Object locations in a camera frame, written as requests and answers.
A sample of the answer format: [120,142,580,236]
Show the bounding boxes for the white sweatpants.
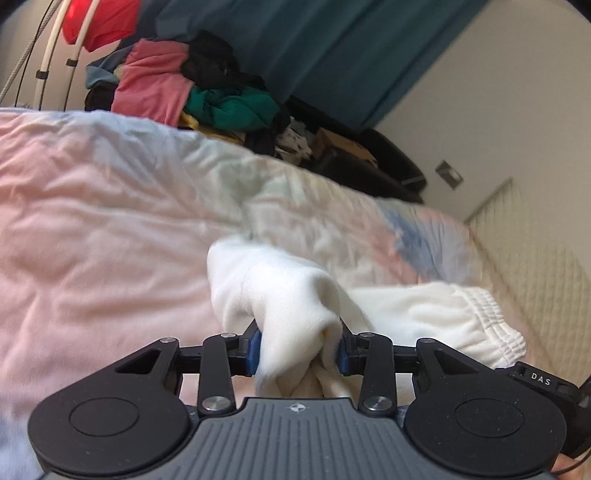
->
[206,239,527,399]

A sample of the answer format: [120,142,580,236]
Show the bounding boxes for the white clothes rack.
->
[32,0,101,111]

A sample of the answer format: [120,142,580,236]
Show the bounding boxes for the quilted cream headboard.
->
[467,179,590,384]

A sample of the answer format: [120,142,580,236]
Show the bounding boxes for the pink pastel bed duvet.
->
[1,109,483,479]

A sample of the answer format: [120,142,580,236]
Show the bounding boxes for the black suitcase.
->
[286,96,427,204]

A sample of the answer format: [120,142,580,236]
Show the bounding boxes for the green garment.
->
[183,85,281,133]

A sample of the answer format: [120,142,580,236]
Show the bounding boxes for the pink garment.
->
[110,39,193,127]

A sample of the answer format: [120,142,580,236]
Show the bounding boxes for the black garment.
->
[180,30,266,91]

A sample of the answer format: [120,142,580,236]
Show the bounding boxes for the teal curtain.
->
[136,0,486,130]

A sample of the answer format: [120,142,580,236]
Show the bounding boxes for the red garment on rack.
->
[62,0,141,52]

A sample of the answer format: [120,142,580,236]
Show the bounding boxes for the wall socket plate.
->
[436,160,464,190]

